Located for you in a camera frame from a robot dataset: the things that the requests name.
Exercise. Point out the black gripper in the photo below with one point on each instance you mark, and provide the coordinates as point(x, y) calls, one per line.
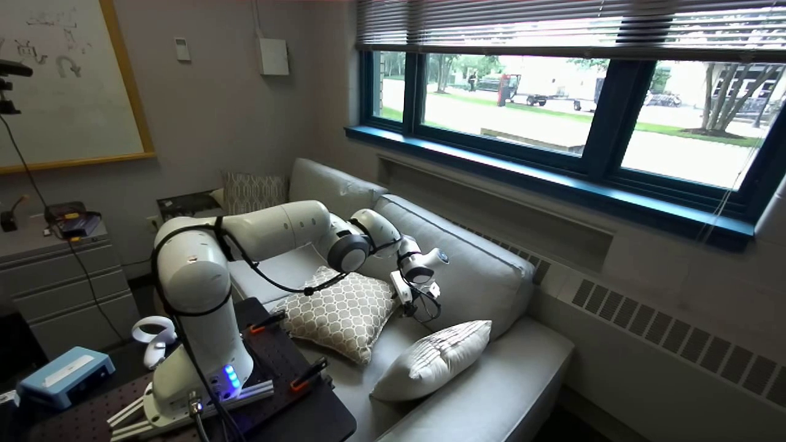
point(424, 289)

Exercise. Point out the white pleated pillow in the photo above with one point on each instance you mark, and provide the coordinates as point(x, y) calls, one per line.
point(432, 360)

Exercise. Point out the beige octagon pattern pillow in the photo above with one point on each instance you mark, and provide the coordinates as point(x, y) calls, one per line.
point(340, 316)

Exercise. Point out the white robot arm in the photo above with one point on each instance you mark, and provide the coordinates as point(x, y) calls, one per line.
point(198, 272)

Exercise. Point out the light grey couch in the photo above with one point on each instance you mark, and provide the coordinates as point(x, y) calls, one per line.
point(481, 278)

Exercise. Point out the orange black clamp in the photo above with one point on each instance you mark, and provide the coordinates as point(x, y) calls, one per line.
point(266, 323)
point(309, 372)

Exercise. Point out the dark brown pegboard plate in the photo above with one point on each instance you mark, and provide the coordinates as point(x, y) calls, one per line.
point(277, 370)

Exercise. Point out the beige lattice pattern pillow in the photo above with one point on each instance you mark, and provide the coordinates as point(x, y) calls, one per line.
point(248, 192)

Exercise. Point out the person in red outside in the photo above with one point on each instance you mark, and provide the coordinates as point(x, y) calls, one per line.
point(503, 90)

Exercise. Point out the white truck outside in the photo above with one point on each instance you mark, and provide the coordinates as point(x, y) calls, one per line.
point(556, 88)

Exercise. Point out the white VR controller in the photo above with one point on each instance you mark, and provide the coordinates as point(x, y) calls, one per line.
point(155, 334)

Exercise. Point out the dark window blinds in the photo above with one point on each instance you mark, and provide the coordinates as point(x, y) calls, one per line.
point(572, 21)

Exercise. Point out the grey drawer cabinet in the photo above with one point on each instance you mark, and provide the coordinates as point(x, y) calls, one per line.
point(65, 287)

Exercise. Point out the black device with orange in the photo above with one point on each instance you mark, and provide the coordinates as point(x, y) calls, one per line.
point(74, 219)

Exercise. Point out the light blue box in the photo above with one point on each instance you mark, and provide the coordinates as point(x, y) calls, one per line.
point(65, 375)

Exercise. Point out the tree outside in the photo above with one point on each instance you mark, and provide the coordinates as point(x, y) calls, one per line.
point(727, 95)

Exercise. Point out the wood framed whiteboard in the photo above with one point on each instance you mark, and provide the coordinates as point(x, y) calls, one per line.
point(65, 83)

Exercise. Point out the white base bracket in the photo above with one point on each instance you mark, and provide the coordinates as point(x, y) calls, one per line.
point(248, 395)
point(136, 414)

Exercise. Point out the grey wall radiator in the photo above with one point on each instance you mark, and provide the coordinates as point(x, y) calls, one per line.
point(678, 334)

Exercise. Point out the blue window frame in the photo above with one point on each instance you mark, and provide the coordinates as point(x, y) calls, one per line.
point(604, 113)

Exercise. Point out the white wall box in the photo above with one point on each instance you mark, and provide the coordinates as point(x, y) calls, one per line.
point(274, 58)

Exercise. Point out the white wall thermostat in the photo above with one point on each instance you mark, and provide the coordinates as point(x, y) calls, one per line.
point(182, 50)

